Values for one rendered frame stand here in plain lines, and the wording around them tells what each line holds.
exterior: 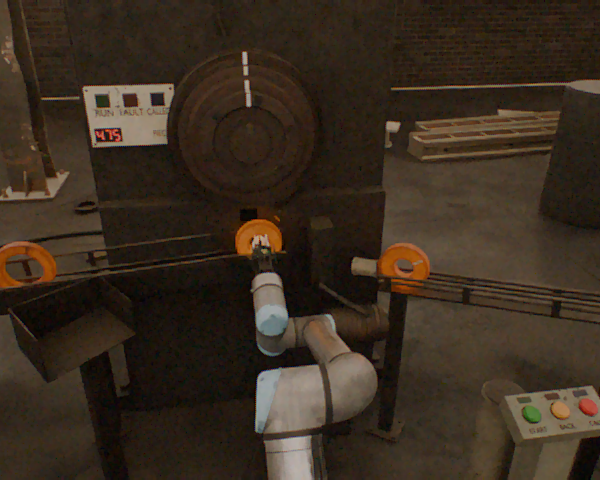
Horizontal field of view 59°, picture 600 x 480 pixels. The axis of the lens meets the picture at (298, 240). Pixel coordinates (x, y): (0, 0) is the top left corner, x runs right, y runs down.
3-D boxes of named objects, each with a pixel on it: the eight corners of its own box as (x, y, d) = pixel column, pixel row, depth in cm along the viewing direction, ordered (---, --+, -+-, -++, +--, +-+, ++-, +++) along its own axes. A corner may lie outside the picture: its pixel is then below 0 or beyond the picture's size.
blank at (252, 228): (234, 219, 176) (235, 223, 173) (281, 218, 178) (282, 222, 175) (236, 260, 183) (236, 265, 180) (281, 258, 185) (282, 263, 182)
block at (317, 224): (304, 274, 195) (305, 214, 184) (326, 273, 196) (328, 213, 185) (310, 290, 185) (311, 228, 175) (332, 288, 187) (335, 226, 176)
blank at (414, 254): (398, 291, 178) (395, 296, 176) (374, 252, 176) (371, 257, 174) (439, 275, 169) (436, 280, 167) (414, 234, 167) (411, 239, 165)
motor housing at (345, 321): (315, 416, 208) (318, 300, 184) (370, 409, 212) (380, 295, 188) (322, 441, 197) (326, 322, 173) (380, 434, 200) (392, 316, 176)
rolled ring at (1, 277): (-23, 259, 163) (-20, 254, 166) (12, 305, 172) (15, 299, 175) (33, 236, 164) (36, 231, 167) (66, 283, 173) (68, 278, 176)
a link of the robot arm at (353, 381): (390, 366, 103) (329, 307, 170) (326, 373, 101) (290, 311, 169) (394, 425, 103) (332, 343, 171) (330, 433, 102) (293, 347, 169)
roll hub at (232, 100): (203, 186, 159) (195, 90, 146) (296, 181, 163) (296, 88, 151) (203, 193, 154) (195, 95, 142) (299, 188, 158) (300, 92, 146)
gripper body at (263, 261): (274, 240, 168) (279, 269, 160) (273, 259, 174) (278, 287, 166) (250, 242, 167) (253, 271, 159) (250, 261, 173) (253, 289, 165)
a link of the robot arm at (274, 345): (295, 355, 165) (296, 332, 156) (258, 360, 164) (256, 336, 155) (291, 330, 172) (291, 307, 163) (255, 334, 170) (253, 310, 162)
